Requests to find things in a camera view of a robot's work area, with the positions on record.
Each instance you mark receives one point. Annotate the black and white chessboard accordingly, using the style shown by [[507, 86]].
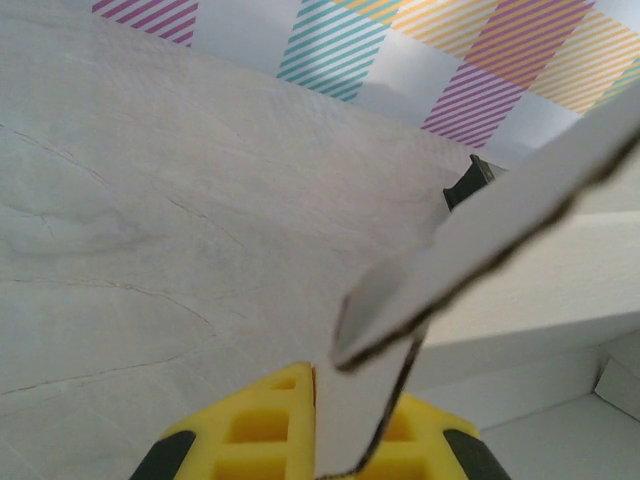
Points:
[[465, 187]]

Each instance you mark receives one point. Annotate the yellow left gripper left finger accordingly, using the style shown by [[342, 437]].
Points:
[[255, 430]]

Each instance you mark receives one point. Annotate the white paper box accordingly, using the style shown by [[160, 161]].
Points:
[[500, 225]]

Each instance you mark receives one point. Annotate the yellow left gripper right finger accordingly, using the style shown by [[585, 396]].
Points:
[[430, 435]]

